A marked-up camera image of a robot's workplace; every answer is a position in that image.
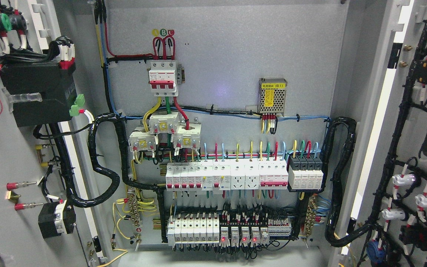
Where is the grey cabinet door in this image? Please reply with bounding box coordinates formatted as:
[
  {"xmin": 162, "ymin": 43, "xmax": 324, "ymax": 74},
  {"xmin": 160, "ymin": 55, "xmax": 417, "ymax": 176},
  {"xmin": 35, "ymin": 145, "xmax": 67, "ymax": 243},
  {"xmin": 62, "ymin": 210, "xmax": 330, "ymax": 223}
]
[
  {"xmin": 325, "ymin": 0, "xmax": 427, "ymax": 267},
  {"xmin": 0, "ymin": 0, "xmax": 108, "ymax": 267}
]

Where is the white current transformers group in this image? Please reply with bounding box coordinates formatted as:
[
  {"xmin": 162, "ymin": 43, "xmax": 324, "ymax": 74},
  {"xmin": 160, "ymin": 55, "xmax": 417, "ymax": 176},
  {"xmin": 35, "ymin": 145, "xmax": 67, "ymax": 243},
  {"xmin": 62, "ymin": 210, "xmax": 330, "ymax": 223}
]
[{"xmin": 129, "ymin": 111, "xmax": 202, "ymax": 153}]

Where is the white socket breaker row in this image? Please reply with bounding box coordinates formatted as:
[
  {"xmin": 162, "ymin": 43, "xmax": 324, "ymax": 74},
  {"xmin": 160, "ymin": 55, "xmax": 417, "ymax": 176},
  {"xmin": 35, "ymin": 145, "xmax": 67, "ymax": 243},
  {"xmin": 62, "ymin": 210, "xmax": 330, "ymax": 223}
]
[{"xmin": 165, "ymin": 158, "xmax": 288, "ymax": 194}]

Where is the metal mesh power supply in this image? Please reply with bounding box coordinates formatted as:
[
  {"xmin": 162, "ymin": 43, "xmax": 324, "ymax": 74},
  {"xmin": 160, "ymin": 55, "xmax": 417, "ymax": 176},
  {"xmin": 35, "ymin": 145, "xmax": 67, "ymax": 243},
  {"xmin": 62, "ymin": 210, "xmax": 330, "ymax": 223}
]
[{"xmin": 258, "ymin": 78, "xmax": 287, "ymax": 114}]

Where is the red white main breaker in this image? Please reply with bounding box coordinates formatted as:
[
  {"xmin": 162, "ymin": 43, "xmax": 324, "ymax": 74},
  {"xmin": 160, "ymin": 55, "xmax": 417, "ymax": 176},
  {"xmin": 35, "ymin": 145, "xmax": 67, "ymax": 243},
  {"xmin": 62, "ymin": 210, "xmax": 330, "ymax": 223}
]
[{"xmin": 148, "ymin": 60, "xmax": 180, "ymax": 97}]

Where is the black white surge protector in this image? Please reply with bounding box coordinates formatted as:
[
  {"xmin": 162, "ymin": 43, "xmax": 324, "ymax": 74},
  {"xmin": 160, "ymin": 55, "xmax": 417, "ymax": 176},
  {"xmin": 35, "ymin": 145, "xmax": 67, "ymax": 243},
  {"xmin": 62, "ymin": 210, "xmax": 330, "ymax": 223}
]
[{"xmin": 288, "ymin": 156, "xmax": 324, "ymax": 192}]

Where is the lower relay terminal row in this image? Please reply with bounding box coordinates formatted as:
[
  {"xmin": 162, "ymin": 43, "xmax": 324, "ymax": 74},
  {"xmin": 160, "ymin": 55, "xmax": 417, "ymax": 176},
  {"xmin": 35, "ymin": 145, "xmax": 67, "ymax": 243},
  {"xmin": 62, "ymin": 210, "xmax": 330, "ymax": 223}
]
[{"xmin": 218, "ymin": 211, "xmax": 292, "ymax": 250}]

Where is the white lower breaker row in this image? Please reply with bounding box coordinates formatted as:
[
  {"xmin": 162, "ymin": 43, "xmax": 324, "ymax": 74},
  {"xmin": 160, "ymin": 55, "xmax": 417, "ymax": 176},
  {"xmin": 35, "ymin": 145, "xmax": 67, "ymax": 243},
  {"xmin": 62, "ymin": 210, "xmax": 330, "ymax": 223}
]
[{"xmin": 167, "ymin": 213, "xmax": 220, "ymax": 248}]

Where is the black digital power meter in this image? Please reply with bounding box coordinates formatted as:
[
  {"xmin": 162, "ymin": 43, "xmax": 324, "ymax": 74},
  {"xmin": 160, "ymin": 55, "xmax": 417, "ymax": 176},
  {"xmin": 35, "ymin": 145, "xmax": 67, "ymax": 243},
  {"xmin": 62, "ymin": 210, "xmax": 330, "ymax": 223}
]
[{"xmin": 0, "ymin": 60, "xmax": 77, "ymax": 127}]

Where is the black corrugated cable loom left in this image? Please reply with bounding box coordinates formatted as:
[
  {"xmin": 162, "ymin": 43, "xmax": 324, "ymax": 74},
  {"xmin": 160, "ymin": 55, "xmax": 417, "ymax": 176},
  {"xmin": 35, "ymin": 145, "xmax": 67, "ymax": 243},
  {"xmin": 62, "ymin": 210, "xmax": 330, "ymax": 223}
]
[{"xmin": 50, "ymin": 113, "xmax": 168, "ymax": 243}]

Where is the black corrugated cable loom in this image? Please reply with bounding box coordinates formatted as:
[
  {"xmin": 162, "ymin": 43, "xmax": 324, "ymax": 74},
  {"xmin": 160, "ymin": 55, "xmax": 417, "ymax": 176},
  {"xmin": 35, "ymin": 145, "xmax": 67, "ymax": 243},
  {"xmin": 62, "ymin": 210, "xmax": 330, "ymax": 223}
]
[
  {"xmin": 324, "ymin": 117, "xmax": 381, "ymax": 248},
  {"xmin": 50, "ymin": 113, "xmax": 168, "ymax": 243}
]

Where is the black corrugated cable loom right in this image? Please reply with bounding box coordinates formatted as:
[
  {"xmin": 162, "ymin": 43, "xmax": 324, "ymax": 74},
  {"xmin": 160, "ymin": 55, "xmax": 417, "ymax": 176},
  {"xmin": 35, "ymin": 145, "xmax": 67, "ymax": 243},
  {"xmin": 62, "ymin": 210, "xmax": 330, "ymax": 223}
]
[{"xmin": 324, "ymin": 117, "xmax": 381, "ymax": 248}]

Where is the white rotary selector switch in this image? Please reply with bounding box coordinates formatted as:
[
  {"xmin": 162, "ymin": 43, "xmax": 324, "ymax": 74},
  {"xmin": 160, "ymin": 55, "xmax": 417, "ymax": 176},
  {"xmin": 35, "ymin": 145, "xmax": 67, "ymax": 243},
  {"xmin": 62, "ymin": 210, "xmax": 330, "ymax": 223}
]
[{"xmin": 38, "ymin": 202, "xmax": 76, "ymax": 239}]

